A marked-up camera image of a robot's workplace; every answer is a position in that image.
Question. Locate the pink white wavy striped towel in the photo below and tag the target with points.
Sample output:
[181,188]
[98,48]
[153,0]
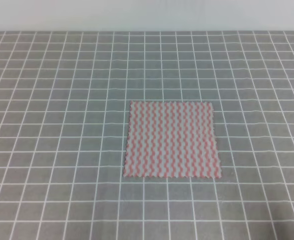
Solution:
[171,140]

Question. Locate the grey grid tablecloth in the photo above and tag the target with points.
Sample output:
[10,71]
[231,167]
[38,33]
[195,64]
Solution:
[64,114]

